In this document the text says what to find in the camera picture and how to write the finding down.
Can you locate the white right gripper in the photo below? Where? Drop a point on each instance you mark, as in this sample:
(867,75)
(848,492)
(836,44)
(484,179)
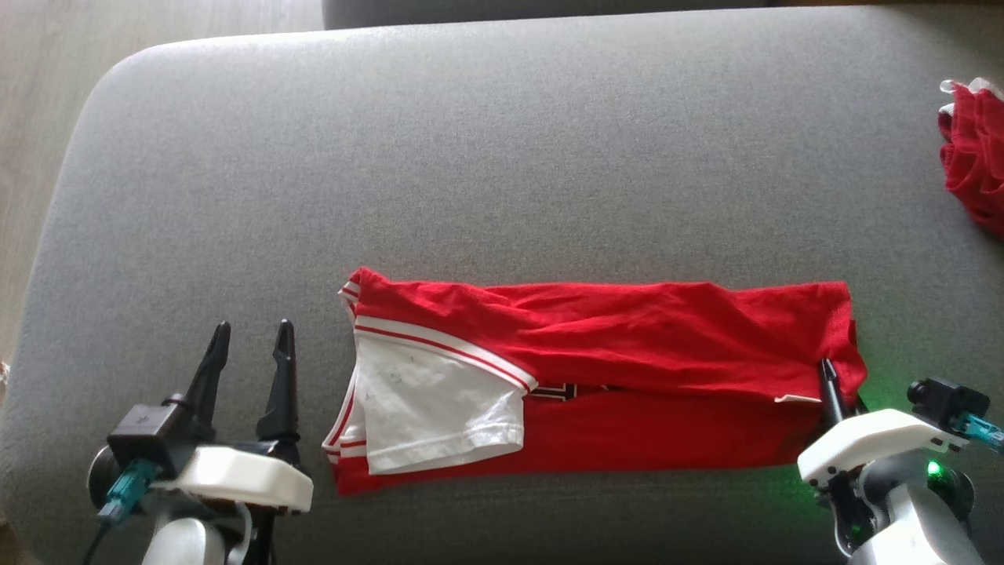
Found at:
(871,443)

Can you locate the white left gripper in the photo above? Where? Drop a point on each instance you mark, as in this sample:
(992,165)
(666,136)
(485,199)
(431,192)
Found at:
(235,475)

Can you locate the red white basketball jersey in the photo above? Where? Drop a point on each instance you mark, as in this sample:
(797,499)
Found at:
(627,337)

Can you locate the red shorts with white stripe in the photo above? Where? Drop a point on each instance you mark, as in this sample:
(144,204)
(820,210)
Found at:
(980,157)

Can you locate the grey fabric sofa seat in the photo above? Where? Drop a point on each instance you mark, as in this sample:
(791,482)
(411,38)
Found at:
(502,173)

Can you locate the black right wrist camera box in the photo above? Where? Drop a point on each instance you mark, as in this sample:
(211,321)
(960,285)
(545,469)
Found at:
(945,400)

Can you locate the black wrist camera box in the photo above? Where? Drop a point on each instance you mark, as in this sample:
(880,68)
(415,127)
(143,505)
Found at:
(945,400)
(145,435)

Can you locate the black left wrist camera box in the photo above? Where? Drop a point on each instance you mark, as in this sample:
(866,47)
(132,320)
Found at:
(145,435)

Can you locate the teal right camera connector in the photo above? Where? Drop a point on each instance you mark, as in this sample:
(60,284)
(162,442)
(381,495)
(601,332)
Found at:
(980,431)

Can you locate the teal camera connector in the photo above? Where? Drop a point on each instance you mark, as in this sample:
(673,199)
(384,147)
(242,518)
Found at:
(127,490)
(980,431)

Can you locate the teal left camera connector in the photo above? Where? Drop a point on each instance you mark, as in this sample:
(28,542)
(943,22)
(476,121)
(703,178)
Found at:
(127,490)

